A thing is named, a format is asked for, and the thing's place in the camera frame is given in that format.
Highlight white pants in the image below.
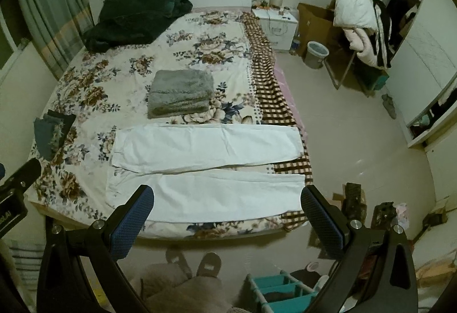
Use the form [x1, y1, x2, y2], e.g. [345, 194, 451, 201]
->
[106, 123, 305, 223]

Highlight teal storage rack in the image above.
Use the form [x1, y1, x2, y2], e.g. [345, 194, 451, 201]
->
[246, 270, 318, 313]

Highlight folded teal clothes pile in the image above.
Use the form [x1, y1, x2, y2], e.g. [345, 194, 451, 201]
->
[33, 110, 76, 160]

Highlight floral fleece bed blanket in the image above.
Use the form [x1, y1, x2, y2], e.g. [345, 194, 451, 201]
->
[27, 11, 312, 240]

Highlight folded grey fluffy garment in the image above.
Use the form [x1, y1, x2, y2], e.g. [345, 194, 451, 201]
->
[147, 69, 214, 119]

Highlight grey waste bin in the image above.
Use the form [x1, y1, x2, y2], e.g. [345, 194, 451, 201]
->
[304, 41, 330, 69]

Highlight white wardrobe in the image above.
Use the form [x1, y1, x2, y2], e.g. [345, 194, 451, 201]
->
[383, 0, 456, 147]

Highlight brown cardboard box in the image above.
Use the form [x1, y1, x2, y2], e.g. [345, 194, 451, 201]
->
[297, 3, 342, 56]

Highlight white nightstand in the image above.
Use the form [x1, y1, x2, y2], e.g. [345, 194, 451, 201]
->
[252, 8, 298, 52]

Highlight dark green blanket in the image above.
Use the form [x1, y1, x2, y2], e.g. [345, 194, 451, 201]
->
[83, 0, 193, 52]

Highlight grey green curtain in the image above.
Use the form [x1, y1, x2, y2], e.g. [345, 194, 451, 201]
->
[19, 0, 93, 78]

